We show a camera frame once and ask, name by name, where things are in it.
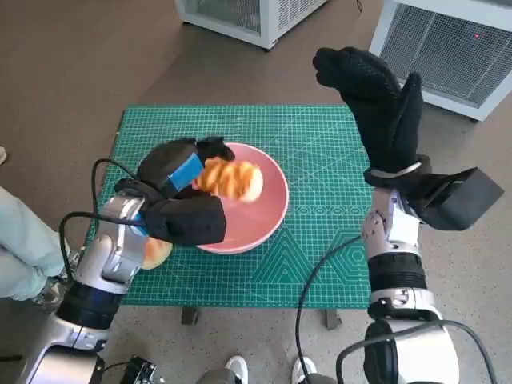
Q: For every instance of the long striped toy bread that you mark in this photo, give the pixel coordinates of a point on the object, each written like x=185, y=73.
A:
x=236, y=180

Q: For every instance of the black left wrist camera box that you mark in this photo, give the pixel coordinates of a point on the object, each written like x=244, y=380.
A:
x=188, y=222

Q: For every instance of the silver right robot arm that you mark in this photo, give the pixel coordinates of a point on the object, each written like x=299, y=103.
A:
x=396, y=272

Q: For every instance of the green cutting mat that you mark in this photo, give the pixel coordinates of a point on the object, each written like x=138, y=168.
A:
x=260, y=276

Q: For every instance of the round toy bread bun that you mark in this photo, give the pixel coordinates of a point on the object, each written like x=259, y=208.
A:
x=156, y=254

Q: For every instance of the bare black left hand, blue tape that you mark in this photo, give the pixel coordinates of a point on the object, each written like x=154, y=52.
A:
x=164, y=164

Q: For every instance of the black knitted gloved right hand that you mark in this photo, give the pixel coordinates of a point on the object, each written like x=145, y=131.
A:
x=380, y=112

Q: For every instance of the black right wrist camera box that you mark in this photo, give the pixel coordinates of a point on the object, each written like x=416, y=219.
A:
x=460, y=204

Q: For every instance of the pink bowl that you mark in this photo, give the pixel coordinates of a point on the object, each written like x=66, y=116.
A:
x=272, y=208

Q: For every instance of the dark table leg foot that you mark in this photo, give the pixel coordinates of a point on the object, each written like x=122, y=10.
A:
x=332, y=319
x=189, y=316

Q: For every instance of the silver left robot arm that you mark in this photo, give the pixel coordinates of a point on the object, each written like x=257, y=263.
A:
x=112, y=236

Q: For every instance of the white louvred cabinet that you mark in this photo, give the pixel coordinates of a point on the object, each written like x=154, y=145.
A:
x=272, y=20

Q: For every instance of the white shoe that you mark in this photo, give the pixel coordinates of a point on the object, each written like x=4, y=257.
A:
x=237, y=368
x=303, y=368

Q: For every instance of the black device with connectors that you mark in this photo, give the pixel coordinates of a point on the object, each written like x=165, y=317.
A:
x=138, y=370

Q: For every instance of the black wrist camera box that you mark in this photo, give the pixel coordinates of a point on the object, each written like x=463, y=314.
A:
x=188, y=222
x=460, y=204

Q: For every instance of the large white mesh cabinet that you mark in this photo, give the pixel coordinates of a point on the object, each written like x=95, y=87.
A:
x=448, y=52

